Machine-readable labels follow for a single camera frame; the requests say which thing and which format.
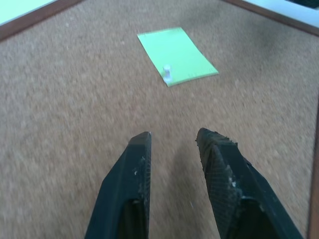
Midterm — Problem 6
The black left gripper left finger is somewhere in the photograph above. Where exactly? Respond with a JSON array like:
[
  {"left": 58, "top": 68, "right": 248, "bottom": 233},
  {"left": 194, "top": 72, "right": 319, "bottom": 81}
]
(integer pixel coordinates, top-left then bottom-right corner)
[{"left": 84, "top": 131, "right": 152, "bottom": 239}]

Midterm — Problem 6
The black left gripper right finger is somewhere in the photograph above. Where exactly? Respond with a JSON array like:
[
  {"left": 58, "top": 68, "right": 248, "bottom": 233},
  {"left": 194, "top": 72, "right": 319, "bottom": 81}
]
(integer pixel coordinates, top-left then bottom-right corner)
[{"left": 194, "top": 127, "right": 305, "bottom": 239}]

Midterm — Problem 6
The green paper note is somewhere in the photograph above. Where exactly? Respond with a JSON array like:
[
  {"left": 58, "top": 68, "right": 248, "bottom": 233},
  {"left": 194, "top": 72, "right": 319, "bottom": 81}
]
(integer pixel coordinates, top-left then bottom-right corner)
[{"left": 137, "top": 27, "right": 219, "bottom": 88}]

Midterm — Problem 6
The white pushpin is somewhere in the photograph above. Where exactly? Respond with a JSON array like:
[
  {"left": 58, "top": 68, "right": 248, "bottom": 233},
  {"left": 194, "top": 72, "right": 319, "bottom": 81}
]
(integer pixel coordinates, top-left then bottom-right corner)
[{"left": 162, "top": 64, "right": 172, "bottom": 83}]

